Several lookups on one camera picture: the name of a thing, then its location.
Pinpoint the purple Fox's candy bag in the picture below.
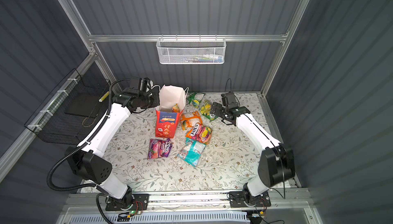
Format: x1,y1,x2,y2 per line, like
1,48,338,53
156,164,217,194
147,138,173,159

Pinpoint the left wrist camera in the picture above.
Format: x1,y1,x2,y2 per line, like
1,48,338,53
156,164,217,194
128,77,153,94

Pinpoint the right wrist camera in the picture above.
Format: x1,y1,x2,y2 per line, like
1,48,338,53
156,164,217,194
221,91,239,109

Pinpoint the pink yellow Fox's candy bag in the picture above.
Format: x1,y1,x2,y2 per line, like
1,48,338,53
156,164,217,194
186,123,212,145

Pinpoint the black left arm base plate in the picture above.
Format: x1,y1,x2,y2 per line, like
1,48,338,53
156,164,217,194
105,194,150,211

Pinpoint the orange Fox's candy bag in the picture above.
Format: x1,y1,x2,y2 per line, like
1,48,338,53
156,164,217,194
172,104,180,113

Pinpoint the green yellow Fox's candy bag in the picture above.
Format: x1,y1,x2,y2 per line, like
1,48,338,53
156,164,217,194
199,100,217,122

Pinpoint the white wire mesh basket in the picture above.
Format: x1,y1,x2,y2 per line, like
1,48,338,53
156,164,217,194
156,39,227,65

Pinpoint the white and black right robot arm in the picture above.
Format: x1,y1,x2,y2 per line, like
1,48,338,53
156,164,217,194
211,102,295,207

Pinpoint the orange snack bag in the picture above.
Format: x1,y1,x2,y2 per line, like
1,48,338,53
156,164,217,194
180,111,203,131

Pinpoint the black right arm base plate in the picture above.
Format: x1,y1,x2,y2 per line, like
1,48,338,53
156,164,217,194
226,191,271,208

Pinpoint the small green snack bag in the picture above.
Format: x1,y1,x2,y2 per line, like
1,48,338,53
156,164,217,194
186,92,205,108

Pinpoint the teal white snack bag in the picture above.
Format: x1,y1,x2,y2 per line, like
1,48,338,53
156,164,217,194
177,138,206,167

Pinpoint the red and white paper bag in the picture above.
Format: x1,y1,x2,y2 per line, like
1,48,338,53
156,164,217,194
155,85,188,139

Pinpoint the black wire basket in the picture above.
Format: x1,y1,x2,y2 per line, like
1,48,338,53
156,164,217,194
25,69,111,145

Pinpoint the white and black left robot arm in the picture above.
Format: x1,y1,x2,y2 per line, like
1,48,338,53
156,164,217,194
67,86,160,199

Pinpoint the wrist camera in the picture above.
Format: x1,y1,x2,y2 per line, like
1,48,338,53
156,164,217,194
221,91,239,109
128,77,153,94

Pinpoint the white perforated vent panel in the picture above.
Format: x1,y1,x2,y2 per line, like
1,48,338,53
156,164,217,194
69,211,248,224

